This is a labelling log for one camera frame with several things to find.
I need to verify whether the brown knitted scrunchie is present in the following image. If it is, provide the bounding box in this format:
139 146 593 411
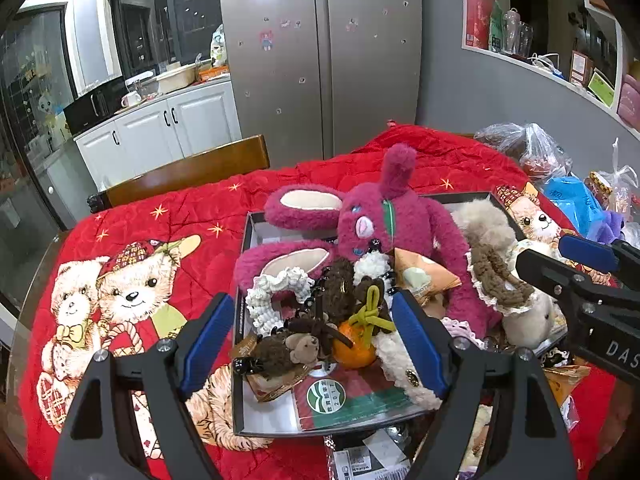
466 244 534 315

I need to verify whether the purple cloth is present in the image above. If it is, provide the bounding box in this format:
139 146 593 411
587 210 625 245

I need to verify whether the cream plush bunny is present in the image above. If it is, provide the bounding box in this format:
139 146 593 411
452 198 558 350

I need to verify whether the clear plastic bag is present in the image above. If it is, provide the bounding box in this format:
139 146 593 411
584 140 639 222

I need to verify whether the blue plastic bag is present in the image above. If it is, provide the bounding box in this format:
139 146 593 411
544 177 605 237

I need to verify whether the purple knitted scrunchie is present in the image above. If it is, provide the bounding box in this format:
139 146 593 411
440 316 486 350

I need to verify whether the pink pouch on shelf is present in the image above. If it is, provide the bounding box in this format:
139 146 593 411
617 74 640 130

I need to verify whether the red bear print blanket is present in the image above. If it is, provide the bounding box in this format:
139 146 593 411
18 125 613 479

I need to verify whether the orange mandarin in tray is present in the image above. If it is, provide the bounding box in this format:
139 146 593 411
332 321 376 370

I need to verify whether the magenta plush rabbit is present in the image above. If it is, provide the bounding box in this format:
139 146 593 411
233 144 499 339

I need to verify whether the brown bear hair clip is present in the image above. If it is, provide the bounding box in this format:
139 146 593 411
232 330 320 378

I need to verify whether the white knitted scrunchie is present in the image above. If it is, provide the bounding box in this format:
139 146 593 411
245 266 314 337

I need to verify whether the black rectangular tray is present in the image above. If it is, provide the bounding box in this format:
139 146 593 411
231 190 572 438

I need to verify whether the dark glass sliding door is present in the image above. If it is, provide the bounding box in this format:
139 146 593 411
1 3 77 311

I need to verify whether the red box on shelf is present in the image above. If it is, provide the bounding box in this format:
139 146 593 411
465 0 495 50

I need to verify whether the wooden chair back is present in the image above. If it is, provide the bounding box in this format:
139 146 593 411
87 136 270 214

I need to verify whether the silver double door refrigerator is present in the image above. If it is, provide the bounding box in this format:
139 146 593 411
220 0 423 168

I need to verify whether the white kitchen cabinet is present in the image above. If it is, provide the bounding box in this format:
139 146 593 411
75 76 241 191

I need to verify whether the black microwave oven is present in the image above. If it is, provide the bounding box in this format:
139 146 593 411
64 76 127 136

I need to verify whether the white wall shelf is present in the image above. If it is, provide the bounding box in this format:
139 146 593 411
462 0 639 136

